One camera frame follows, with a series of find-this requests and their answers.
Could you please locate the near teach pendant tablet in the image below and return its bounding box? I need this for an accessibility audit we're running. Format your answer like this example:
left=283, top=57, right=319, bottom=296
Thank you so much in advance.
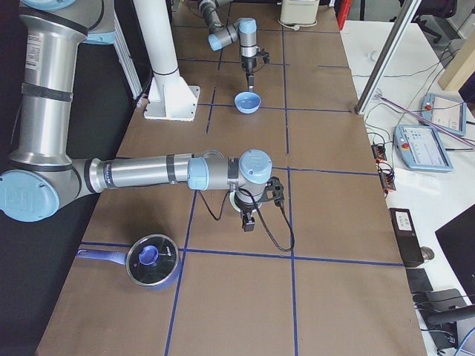
left=394, top=125, right=453, bottom=172

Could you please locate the black power adapter box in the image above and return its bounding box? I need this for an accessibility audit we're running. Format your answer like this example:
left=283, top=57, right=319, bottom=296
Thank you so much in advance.
left=389, top=208, right=424, bottom=268

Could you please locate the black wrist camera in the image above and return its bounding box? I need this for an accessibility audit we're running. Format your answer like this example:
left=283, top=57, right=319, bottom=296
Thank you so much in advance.
left=257, top=50, right=270, bottom=65
left=261, top=177, right=285, bottom=208

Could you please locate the teach pendant tablet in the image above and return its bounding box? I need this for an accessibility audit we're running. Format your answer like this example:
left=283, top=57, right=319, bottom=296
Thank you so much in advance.
left=394, top=125, right=453, bottom=172
left=420, top=93, right=467, bottom=136

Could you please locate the white mounting pillar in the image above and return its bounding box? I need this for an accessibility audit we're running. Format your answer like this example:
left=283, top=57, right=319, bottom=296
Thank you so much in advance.
left=134, top=0, right=200, bottom=122

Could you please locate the black monitor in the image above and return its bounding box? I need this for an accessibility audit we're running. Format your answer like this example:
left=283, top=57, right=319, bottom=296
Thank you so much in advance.
left=436, top=206, right=474, bottom=303

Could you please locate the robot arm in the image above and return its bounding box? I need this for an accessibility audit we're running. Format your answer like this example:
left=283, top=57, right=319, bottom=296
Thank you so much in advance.
left=197, top=0, right=261, bottom=92
left=1, top=1, right=272, bottom=223

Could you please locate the far teach pendant tablet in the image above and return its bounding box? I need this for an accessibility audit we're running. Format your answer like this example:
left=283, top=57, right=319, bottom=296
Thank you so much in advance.
left=420, top=93, right=467, bottom=136

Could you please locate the silver toaster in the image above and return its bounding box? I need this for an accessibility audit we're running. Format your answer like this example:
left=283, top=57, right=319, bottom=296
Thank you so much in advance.
left=279, top=0, right=320, bottom=27

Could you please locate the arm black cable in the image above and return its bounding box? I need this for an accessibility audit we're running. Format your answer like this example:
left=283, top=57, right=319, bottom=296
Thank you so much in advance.
left=198, top=185, right=295, bottom=252

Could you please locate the green bowl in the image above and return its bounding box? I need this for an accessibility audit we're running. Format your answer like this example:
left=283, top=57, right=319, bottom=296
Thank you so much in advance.
left=229, top=192, right=240, bottom=213

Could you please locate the orange black connector strip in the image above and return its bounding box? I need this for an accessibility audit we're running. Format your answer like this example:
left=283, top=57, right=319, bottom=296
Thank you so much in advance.
left=371, top=143, right=396, bottom=195

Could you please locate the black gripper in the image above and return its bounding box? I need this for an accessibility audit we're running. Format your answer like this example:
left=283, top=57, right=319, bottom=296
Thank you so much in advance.
left=234, top=191, right=263, bottom=232
left=240, top=56, right=258, bottom=92

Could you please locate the blue saucepan with lid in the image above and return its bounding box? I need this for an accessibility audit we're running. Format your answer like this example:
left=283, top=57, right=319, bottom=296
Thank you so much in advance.
left=76, top=234, right=182, bottom=290

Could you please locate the aluminium frame post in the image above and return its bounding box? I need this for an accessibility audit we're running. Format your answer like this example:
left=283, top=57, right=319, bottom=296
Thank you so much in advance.
left=356, top=0, right=422, bottom=115

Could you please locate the blue bowl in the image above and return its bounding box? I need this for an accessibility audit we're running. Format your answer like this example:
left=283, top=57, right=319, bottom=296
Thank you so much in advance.
left=235, top=91, right=261, bottom=114

